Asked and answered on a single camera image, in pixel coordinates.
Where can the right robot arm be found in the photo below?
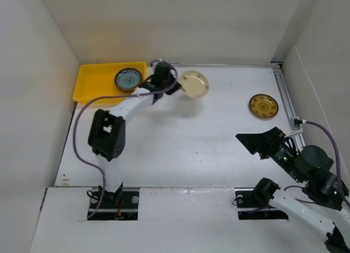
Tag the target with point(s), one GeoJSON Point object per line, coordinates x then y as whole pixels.
{"type": "Point", "coordinates": [310, 166]}

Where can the cream floral plate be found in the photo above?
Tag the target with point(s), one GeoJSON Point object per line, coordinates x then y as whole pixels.
{"type": "Point", "coordinates": [194, 84]}

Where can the blue patterned plate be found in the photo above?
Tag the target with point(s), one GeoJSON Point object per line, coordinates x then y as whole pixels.
{"type": "Point", "coordinates": [128, 77]}

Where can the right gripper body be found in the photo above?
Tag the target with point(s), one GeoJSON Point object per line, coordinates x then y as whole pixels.
{"type": "Point", "coordinates": [283, 156]}

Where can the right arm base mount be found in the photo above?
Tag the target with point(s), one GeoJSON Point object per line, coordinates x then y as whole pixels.
{"type": "Point", "coordinates": [248, 208]}

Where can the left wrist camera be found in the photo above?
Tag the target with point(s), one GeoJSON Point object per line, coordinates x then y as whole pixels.
{"type": "Point", "coordinates": [162, 72]}

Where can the orange plate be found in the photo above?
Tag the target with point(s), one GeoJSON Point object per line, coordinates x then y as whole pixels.
{"type": "Point", "coordinates": [127, 90]}

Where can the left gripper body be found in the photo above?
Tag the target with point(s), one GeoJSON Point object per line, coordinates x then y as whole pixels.
{"type": "Point", "coordinates": [170, 82]}

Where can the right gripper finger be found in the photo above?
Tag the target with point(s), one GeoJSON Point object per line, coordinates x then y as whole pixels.
{"type": "Point", "coordinates": [255, 146]}
{"type": "Point", "coordinates": [253, 137]}

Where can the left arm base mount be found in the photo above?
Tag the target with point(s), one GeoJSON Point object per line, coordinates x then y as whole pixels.
{"type": "Point", "coordinates": [121, 205]}

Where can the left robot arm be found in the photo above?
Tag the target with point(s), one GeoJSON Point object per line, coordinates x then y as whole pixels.
{"type": "Point", "coordinates": [107, 136]}

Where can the aluminium rail right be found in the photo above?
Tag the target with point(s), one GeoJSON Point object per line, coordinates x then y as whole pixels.
{"type": "Point", "coordinates": [286, 100]}

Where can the yellow brown plate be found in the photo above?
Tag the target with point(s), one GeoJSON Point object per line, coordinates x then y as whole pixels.
{"type": "Point", "coordinates": [263, 106]}

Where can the yellow plastic bin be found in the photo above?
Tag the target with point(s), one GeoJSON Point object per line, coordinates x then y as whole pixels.
{"type": "Point", "coordinates": [97, 80]}

